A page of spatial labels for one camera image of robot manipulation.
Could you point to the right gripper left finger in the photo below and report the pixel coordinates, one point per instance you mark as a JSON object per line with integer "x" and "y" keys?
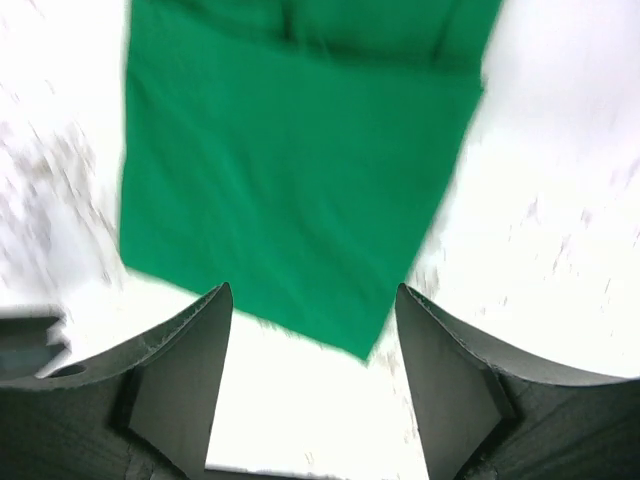
{"x": 140, "y": 410}

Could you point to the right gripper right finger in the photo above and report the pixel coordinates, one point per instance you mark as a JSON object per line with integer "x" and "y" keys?
{"x": 486, "y": 409}

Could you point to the green t shirt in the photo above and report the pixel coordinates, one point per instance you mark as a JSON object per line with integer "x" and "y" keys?
{"x": 297, "y": 150}

